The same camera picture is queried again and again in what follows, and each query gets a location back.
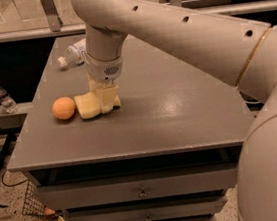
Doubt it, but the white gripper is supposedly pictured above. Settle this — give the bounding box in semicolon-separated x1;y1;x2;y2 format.
82;52;123;114

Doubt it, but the yellow sponge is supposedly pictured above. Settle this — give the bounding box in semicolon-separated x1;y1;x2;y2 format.
73;88;123;121

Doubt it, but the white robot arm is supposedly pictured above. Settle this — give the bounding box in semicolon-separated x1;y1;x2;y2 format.
71;0;277;221

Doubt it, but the orange fruit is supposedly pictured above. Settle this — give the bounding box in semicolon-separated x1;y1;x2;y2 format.
52;97;76;120

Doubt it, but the lying plastic water bottle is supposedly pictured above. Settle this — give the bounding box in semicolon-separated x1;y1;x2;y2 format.
58;39;86;68

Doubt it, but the small standing water bottle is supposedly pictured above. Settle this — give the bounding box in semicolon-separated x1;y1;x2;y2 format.
0;86;18;114

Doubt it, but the grey drawer cabinet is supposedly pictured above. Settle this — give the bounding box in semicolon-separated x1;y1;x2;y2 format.
8;38;253;221

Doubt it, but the top drawer knob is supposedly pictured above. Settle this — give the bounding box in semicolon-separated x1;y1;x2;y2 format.
138;188;148;199

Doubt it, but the drawer knob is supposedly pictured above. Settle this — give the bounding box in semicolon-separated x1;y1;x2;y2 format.
138;188;148;199
145;215;153;221

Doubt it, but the middle drawer knob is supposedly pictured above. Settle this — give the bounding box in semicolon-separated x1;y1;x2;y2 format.
145;215;153;221

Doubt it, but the metal rail frame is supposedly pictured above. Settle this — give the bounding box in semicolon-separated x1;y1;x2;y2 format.
0;0;277;45

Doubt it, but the wire basket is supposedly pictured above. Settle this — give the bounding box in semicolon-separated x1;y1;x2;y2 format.
22;181;45;217

